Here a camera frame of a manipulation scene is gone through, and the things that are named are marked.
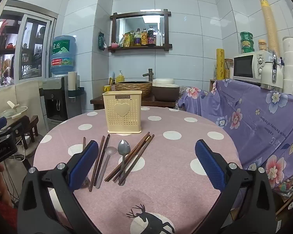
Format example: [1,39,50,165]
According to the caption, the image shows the green packet on wall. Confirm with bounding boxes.
[98,32,108,51]

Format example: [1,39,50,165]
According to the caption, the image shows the white microwave oven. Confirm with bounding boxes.
[232,51,274,83]

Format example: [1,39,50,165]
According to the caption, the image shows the blue water jug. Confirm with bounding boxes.
[50,35,77,77]

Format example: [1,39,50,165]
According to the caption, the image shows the brown and white rice cooker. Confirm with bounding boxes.
[152,78,180,102]

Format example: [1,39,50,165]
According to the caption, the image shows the white paper cup tube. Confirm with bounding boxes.
[68,71,78,98]

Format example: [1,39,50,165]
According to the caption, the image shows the pink polka dot tablecloth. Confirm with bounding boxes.
[33,106,242,234]

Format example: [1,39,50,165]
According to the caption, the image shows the cream plastic utensil holder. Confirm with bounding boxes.
[102,90,142,134]

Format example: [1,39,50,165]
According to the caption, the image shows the translucent plastic spoon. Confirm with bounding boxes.
[95,146,118,189]

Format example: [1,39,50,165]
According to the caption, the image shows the dark wooden stool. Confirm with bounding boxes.
[13,115,39,150]

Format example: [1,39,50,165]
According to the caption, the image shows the yellow wrap roll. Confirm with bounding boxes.
[216,49,225,80]

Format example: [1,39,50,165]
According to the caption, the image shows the row of condiment bottles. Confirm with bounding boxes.
[118,26,164,47]

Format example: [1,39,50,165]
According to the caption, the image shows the grey water dispenser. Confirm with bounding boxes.
[42,75,81,125]

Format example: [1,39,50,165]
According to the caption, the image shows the woven wash basin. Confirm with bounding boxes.
[115,81,153,98]

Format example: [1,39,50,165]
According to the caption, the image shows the pot with glass lid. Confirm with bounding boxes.
[0,100,29,121]

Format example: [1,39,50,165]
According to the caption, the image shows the white thermos jug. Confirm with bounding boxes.
[261,55,284,90]

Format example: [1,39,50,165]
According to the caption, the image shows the bronze faucet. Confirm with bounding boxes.
[143,69,156,82]

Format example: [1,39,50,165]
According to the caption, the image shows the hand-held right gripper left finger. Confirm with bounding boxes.
[17,140,99,234]

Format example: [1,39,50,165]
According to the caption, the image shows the glass jar with wooden lid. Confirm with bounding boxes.
[225,58,234,79]

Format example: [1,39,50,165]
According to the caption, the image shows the metal spoon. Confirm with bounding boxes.
[117,139,132,186]

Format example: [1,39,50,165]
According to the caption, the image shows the stacks of white cups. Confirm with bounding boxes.
[282,5,293,96]

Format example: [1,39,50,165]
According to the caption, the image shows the purple floral cloth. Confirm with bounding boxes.
[177,78,293,200]

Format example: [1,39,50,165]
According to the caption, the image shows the tall stack of yellow cups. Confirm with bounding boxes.
[259,0,281,59]

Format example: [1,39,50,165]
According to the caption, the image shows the white power strip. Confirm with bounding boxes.
[16,136,31,149]

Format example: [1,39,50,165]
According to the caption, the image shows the wooden framed mirror shelf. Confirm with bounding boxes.
[109,8,172,52]

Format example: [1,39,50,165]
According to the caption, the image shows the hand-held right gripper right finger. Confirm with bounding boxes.
[195,139,277,234]

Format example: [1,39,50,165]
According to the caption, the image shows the dark wooden counter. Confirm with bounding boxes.
[90,94,176,110]

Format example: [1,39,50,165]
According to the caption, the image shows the sliding glass window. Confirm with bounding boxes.
[0,5,58,88]

